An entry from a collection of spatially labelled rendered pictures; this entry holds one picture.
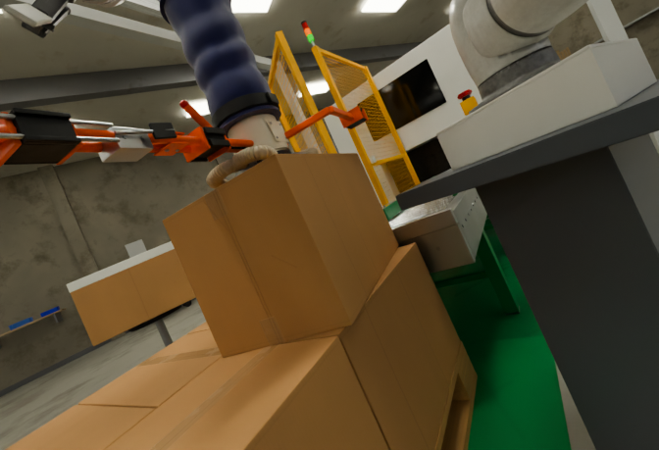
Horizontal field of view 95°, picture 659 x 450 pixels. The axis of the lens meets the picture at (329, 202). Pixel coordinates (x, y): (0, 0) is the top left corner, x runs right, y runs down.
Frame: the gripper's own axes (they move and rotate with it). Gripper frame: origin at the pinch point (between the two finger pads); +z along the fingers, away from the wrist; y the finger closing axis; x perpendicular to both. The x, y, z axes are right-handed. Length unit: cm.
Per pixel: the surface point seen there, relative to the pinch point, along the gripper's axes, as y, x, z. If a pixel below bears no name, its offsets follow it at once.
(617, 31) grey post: -225, -301, -136
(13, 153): 24.3, -5.2, 3.5
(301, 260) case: 20, -54, 11
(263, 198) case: 15.3, -43.3, 0.1
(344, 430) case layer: 33, -64, 39
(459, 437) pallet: 40, -120, 41
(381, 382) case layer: 30, -78, 32
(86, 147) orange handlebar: 23.2, -12.0, -5.1
